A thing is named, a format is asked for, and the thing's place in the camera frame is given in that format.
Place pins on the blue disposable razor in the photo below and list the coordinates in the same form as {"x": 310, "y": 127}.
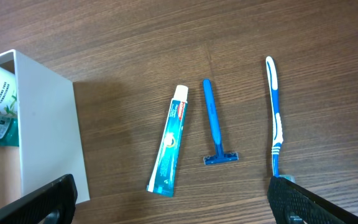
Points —
{"x": 220, "y": 156}

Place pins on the teal toothpaste tube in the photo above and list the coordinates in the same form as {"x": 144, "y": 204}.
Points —
{"x": 162, "y": 180}

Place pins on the blue white toothbrush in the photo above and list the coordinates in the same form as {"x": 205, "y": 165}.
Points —
{"x": 277, "y": 131}

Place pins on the white open cardboard box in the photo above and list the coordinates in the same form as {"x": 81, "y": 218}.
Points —
{"x": 49, "y": 134}

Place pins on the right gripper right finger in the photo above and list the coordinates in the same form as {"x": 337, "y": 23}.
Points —
{"x": 291, "y": 203}

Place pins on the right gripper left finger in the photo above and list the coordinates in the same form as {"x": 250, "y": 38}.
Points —
{"x": 55, "y": 202}

